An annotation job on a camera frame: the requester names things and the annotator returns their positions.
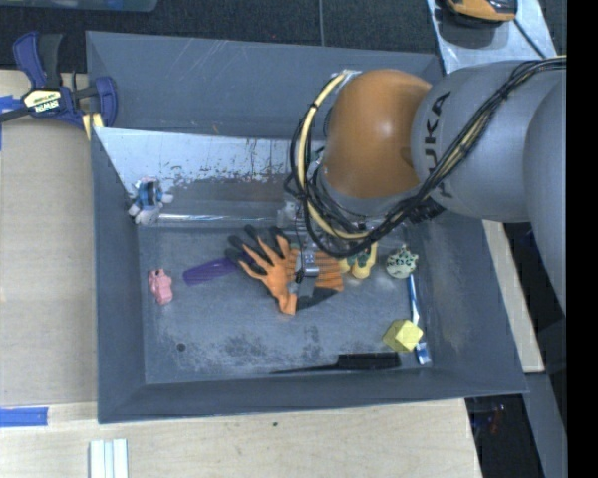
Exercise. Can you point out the pale grey metal gripper finger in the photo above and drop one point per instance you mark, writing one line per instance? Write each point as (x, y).
(310, 263)

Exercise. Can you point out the orange and black work glove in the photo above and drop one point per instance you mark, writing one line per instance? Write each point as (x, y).
(278, 267)

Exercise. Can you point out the yellow toy animal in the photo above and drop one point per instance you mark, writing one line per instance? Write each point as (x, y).
(363, 268)

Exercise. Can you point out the green spotted toy frog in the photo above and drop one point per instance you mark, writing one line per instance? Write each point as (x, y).
(401, 263)

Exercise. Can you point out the grey metal bin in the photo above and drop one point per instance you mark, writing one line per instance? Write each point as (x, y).
(239, 326)

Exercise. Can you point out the purple flat toy eggplant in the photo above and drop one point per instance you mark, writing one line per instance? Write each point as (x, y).
(207, 271)

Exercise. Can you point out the black flat comb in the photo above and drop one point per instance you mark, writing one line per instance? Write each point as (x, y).
(364, 362)

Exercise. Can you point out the blue and white toothbrush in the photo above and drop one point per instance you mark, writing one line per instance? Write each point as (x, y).
(415, 311)

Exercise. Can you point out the yellow faceted block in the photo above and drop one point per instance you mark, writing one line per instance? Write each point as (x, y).
(402, 335)

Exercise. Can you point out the pink toy pig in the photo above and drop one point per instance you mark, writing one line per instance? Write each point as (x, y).
(161, 286)

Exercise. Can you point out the white and blue toy figure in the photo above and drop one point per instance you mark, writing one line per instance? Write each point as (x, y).
(148, 198)

